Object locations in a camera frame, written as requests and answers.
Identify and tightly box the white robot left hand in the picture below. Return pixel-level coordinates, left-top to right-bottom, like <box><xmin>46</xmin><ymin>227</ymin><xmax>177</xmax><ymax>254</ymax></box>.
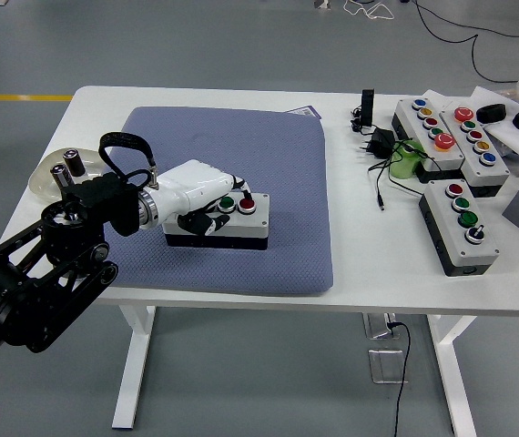
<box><xmin>152</xmin><ymin>158</ymin><xmax>254</xmax><ymax>237</ymax></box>

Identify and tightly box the grey four-button control box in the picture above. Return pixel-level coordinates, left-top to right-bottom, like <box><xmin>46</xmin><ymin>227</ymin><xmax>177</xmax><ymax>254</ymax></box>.
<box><xmin>162</xmin><ymin>193</ymin><xmax>271</xmax><ymax>251</ymax></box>

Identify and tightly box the five-button box with mushroom button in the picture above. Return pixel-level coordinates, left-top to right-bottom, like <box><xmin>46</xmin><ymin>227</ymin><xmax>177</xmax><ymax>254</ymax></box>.
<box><xmin>441</xmin><ymin>107</ymin><xmax>512</xmax><ymax>198</ymax></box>
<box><xmin>391</xmin><ymin>97</ymin><xmax>465</xmax><ymax>183</ymax></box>

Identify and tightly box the grey four-button box with selector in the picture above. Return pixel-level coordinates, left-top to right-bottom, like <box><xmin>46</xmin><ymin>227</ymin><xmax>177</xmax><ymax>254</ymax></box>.
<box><xmin>418</xmin><ymin>179</ymin><xmax>501</xmax><ymax>278</ymax></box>

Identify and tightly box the blue-grey padded mat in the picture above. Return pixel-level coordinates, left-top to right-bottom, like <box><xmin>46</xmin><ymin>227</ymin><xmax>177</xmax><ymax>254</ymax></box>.
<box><xmin>99</xmin><ymin>106</ymin><xmax>336</xmax><ymax>297</ymax></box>

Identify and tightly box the dark cylindrical battery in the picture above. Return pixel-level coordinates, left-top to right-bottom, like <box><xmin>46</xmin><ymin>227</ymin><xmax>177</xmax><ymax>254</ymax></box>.
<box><xmin>49</xmin><ymin>164</ymin><xmax>70</xmax><ymax>188</ymax></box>
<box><xmin>62</xmin><ymin>147</ymin><xmax>86</xmax><ymax>178</ymax></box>

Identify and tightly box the translucent shallow dish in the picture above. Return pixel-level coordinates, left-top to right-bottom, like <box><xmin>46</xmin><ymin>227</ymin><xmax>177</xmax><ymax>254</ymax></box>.
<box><xmin>28</xmin><ymin>147</ymin><xmax>106</xmax><ymax>201</ymax></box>

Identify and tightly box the white table leg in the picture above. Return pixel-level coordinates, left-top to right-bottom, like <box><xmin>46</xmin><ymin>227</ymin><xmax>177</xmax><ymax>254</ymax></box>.
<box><xmin>111</xmin><ymin>305</ymin><xmax>158</xmax><ymax>430</ymax></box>
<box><xmin>425</xmin><ymin>314</ymin><xmax>478</xmax><ymax>437</ymax></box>

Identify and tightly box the small black upright box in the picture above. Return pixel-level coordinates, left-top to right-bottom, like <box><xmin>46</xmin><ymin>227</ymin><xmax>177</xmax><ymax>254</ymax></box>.
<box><xmin>360</xmin><ymin>88</ymin><xmax>376</xmax><ymax>127</ymax></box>

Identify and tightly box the black power adapter plug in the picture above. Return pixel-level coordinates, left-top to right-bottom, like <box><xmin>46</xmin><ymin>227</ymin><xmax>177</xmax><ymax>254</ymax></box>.
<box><xmin>357</xmin><ymin>127</ymin><xmax>397</xmax><ymax>159</ymax></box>

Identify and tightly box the green plastic cylinder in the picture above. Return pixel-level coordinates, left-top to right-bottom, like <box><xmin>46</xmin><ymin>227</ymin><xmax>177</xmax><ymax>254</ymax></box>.
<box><xmin>387</xmin><ymin>139</ymin><xmax>427</xmax><ymax>179</ymax></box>

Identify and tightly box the clear plastic floor plate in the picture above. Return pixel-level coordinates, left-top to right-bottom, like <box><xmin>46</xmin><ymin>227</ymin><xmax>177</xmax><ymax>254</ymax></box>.
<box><xmin>361</xmin><ymin>312</ymin><xmax>397</xmax><ymax>340</ymax></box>
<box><xmin>367</xmin><ymin>348</ymin><xmax>410</xmax><ymax>385</ymax></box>

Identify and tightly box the white foam sheet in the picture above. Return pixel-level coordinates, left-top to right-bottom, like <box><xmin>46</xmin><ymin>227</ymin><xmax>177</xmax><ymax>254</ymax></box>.
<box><xmin>471</xmin><ymin>86</ymin><xmax>519</xmax><ymax>161</ymax></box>

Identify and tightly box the black earphone cable bundle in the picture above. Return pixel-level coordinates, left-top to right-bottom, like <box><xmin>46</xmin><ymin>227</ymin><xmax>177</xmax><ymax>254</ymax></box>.
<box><xmin>349</xmin><ymin>105</ymin><xmax>366</xmax><ymax>134</ymax></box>

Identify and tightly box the black adapter cord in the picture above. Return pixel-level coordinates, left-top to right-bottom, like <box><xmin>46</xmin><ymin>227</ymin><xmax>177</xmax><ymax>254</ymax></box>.
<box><xmin>367</xmin><ymin>138</ymin><xmax>443</xmax><ymax>213</ymax></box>

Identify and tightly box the white floor cable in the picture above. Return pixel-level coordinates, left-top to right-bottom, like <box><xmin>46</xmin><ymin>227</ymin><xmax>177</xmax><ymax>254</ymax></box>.
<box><xmin>343</xmin><ymin>0</ymin><xmax>395</xmax><ymax>22</ymax></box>

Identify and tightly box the black floor power cable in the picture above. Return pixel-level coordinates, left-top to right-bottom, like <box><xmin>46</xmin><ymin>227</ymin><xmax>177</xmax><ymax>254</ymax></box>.
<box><xmin>386</xmin><ymin>321</ymin><xmax>413</xmax><ymax>437</ymax></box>

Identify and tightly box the long black floor cable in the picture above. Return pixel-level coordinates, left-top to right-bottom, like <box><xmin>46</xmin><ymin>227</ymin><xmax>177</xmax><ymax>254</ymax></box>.
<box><xmin>412</xmin><ymin>0</ymin><xmax>519</xmax><ymax>84</ymax></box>

